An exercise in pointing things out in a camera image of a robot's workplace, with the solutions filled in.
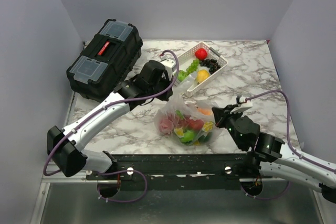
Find purple cable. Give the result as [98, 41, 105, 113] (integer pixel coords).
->
[43, 50, 180, 177]
[237, 89, 336, 175]

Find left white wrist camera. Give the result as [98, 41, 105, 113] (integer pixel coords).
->
[160, 58, 176, 75]

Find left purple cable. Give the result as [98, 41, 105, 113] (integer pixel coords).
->
[43, 50, 180, 177]

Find black plastic toolbox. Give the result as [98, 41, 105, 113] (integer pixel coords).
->
[66, 19, 143, 102]

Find white perforated plastic basket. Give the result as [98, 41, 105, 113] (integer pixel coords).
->
[177, 41, 228, 97]

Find green fake grape bunch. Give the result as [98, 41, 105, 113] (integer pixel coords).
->
[185, 59, 200, 75]

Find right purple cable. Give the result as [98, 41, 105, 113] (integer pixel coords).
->
[237, 89, 336, 175]

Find dark purple fake grapes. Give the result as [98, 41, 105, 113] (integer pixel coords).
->
[199, 59, 221, 74]

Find green fake apple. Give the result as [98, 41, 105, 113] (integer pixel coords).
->
[177, 70, 188, 82]

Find red fake apple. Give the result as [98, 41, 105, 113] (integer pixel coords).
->
[195, 48, 208, 61]

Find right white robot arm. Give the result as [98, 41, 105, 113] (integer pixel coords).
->
[212, 101, 335, 203]

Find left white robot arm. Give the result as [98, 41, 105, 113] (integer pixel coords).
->
[47, 59, 179, 179]

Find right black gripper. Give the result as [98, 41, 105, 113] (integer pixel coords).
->
[212, 104, 244, 150]

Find black metal mounting rail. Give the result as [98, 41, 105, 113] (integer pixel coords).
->
[86, 154, 261, 190]

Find clear plastic bag of fruits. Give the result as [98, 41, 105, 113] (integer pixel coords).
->
[154, 73, 222, 146]

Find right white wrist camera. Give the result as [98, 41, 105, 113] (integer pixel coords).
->
[230, 95, 253, 114]

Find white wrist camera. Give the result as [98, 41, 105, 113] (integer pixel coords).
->
[160, 58, 176, 75]
[230, 95, 253, 114]

